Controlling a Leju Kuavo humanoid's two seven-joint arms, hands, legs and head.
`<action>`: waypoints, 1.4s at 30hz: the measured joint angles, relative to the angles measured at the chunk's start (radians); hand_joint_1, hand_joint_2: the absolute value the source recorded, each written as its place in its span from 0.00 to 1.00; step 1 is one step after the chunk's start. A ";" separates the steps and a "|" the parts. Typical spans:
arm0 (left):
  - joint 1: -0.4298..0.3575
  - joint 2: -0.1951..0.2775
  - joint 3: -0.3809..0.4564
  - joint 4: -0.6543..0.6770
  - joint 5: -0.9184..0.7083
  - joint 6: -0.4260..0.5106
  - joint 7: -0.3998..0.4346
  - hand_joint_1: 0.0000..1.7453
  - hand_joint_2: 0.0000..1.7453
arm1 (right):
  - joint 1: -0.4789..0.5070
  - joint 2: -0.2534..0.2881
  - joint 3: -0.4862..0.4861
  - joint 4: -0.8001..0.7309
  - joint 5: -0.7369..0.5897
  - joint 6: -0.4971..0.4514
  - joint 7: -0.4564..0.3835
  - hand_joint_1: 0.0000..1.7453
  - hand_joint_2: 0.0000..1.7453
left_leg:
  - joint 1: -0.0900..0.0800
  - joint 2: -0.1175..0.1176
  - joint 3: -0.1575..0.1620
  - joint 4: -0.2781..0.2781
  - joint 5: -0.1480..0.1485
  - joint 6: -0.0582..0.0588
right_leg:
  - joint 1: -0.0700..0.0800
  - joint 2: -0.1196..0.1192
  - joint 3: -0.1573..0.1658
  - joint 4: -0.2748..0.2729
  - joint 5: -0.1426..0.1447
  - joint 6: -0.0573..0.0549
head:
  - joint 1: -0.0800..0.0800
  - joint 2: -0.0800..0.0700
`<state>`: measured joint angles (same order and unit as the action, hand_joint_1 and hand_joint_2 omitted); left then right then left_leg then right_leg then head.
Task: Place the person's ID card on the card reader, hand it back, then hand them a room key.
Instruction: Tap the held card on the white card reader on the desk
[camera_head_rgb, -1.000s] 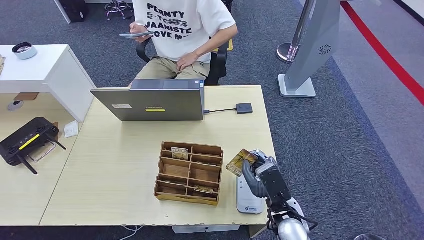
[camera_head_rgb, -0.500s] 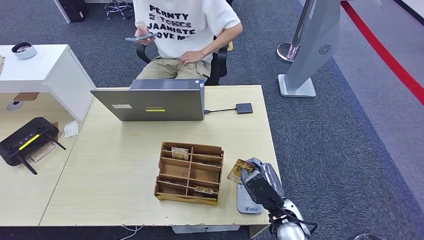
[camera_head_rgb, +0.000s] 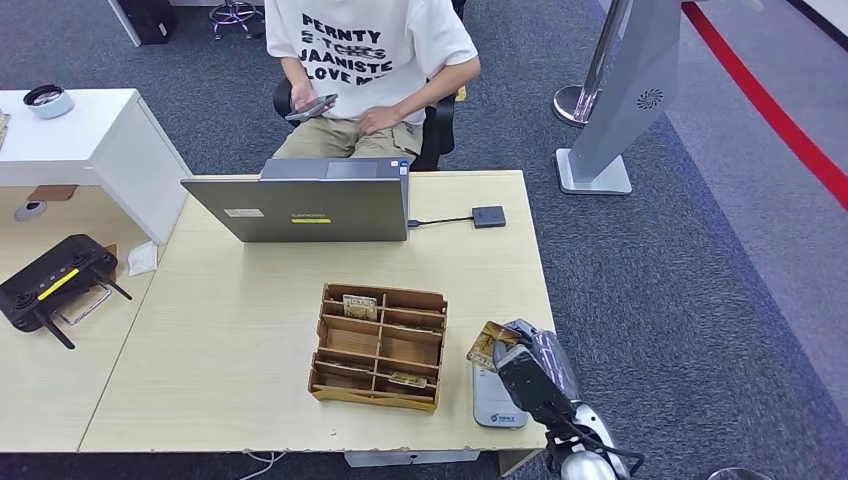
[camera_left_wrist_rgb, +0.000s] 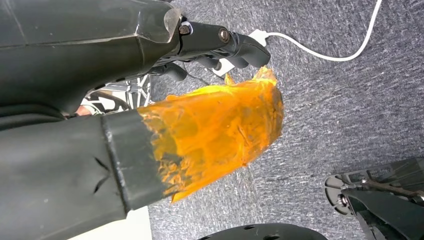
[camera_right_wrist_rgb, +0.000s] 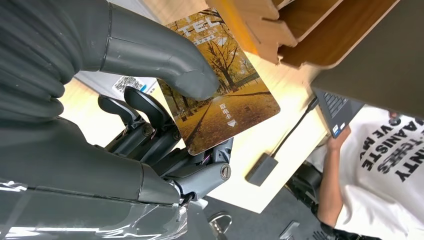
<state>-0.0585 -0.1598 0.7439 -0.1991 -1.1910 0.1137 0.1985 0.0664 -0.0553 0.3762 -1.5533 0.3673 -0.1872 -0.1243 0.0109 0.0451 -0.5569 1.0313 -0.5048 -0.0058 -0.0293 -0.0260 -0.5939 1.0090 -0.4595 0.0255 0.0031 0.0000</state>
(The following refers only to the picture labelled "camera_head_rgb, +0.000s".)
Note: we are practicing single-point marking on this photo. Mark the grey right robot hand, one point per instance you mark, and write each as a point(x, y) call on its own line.
point(553, 361)

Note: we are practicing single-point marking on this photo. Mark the person's left hand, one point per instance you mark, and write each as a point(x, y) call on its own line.
point(381, 120)

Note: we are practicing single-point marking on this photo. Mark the person's right hand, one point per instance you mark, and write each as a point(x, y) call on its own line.
point(301, 93)

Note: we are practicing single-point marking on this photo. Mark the dark smartphone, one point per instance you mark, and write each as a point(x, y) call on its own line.
point(314, 106)

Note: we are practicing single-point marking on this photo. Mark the gold ID card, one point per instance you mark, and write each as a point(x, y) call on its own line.
point(487, 344)

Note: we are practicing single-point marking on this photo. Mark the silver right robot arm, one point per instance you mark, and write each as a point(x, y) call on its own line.
point(586, 464)

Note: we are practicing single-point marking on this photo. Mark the person's right forearm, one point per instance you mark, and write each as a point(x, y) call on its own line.
point(295, 71)

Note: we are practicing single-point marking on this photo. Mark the person's left forearm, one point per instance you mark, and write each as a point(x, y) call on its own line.
point(430, 89)

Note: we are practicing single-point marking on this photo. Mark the person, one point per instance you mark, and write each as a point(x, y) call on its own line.
point(364, 66)

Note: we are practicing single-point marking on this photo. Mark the white card reader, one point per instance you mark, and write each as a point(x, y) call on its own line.
point(493, 404)

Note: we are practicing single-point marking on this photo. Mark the gold room key card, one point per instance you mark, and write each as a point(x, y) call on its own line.
point(360, 308)
point(407, 379)

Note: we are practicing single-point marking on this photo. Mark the black office chair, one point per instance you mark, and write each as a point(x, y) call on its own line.
point(437, 132)

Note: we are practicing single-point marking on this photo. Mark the chrome stool base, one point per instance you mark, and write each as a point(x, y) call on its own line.
point(233, 14)

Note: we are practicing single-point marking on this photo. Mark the grey laptop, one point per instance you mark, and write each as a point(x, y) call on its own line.
point(298, 205)

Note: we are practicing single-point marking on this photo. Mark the small black square device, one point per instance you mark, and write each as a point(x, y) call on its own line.
point(489, 217)

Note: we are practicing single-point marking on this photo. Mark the black cabinet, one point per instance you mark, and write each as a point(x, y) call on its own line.
point(149, 20)

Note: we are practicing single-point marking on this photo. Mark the wooden compartment tray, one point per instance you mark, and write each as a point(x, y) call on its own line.
point(351, 341)

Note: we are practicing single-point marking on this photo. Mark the white side table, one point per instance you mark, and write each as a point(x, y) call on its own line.
point(99, 139)

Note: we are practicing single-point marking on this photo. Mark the round grey rim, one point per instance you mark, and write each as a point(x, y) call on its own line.
point(738, 474)

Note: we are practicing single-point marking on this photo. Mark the white paper slip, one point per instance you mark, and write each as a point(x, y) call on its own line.
point(142, 258)

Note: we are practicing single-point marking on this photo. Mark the silver kiosk stand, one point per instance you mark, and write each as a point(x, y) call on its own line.
point(623, 86)

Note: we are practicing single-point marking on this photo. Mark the round white and black container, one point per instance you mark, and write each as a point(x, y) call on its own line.
point(48, 102)

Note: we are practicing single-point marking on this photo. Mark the brown flat piece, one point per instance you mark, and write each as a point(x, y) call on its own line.
point(52, 193)

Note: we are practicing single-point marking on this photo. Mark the round white desk grommet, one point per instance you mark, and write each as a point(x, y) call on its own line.
point(30, 211)

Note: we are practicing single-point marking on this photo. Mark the clear phone case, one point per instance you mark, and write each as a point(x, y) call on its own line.
point(83, 306)

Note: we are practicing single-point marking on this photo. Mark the black router with antennas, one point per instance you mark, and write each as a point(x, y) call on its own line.
point(53, 272)

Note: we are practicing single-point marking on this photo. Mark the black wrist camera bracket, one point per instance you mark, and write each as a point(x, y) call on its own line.
point(530, 391)

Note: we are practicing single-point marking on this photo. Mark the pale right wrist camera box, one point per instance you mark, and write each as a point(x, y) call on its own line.
point(511, 356)

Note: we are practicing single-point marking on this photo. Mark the white under-desk bracket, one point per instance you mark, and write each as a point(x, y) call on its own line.
point(411, 458)

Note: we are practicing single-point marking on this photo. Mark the chrome stanchion post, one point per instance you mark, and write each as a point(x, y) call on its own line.
point(576, 102)

